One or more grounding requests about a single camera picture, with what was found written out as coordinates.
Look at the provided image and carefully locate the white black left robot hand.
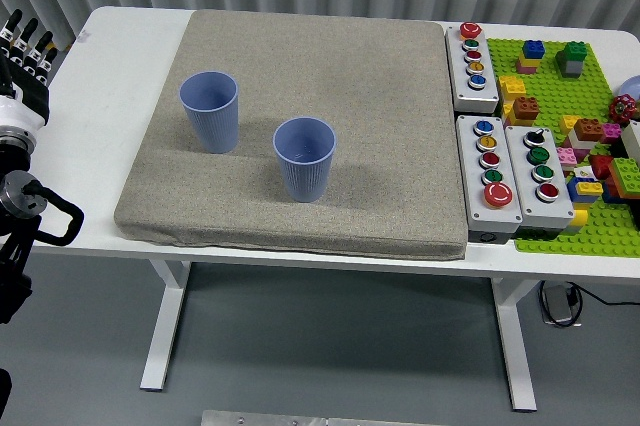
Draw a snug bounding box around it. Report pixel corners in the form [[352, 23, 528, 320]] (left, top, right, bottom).
[[0, 8, 59, 131]]

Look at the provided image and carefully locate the blue ribbed plastic cup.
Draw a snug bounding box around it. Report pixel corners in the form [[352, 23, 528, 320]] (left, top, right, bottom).
[[272, 116, 337, 204], [179, 71, 239, 154]]

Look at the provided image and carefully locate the white table leg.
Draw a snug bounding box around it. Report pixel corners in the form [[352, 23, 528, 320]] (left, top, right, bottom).
[[139, 259, 192, 393], [489, 276, 541, 413]]

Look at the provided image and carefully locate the grey-brown fabric mat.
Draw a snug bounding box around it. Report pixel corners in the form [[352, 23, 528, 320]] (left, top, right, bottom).
[[113, 9, 470, 262]]

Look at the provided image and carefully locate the grey five-button box, small red stop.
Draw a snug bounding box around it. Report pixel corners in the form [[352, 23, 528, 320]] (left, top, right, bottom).
[[444, 21, 501, 115]]

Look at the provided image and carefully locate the yellow toy brick stack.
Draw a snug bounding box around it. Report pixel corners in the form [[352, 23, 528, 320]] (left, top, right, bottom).
[[498, 75, 526, 103]]

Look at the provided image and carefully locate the grey five-button box, large red stop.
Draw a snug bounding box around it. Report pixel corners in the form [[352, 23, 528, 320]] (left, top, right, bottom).
[[455, 114, 524, 246]]

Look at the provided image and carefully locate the brown toy brick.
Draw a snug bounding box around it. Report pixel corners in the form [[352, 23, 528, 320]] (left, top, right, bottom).
[[510, 95, 542, 123]]

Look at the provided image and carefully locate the blue yellow pink brick stack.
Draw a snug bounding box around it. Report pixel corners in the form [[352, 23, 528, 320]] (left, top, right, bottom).
[[515, 39, 547, 74]]

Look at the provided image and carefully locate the green toy brick baseplate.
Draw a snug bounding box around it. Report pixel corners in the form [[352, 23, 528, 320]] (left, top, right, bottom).
[[485, 37, 640, 258]]

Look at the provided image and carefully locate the pink toy brick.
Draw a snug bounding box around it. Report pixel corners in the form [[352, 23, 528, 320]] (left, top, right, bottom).
[[555, 145, 591, 170]]

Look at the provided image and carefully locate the grey four-button box, black knob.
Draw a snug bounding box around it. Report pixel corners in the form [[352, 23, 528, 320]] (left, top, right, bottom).
[[504, 124, 576, 241]]

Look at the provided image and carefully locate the green grey brick stack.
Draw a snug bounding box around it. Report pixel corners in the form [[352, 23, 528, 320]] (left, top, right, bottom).
[[555, 40, 588, 79]]

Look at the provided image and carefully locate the brown white brick stack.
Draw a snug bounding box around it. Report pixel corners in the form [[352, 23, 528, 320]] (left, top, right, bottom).
[[572, 117, 605, 150]]

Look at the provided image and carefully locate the yellow white toy brick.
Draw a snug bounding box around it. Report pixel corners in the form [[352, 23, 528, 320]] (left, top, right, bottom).
[[563, 209, 590, 237]]

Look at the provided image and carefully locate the grey power adapter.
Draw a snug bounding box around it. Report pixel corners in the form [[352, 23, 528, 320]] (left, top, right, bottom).
[[543, 285, 576, 325]]

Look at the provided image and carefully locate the red toy brick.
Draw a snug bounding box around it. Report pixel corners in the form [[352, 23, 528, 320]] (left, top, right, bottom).
[[588, 154, 617, 181]]

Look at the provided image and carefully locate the red valve wheel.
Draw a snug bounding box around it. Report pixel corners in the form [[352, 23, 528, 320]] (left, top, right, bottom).
[[608, 94, 638, 123]]

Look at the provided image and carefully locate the large green toy brick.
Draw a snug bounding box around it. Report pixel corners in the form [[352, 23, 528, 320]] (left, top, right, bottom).
[[606, 157, 640, 193]]

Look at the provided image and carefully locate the pale blue bowl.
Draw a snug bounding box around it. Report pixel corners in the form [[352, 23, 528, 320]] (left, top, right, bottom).
[[618, 74, 640, 99]]

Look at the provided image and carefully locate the white box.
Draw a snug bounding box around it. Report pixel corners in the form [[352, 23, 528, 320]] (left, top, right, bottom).
[[619, 119, 640, 160]]

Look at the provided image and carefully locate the black power cable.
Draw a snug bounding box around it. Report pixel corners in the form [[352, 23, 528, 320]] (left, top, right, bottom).
[[537, 279, 640, 330]]

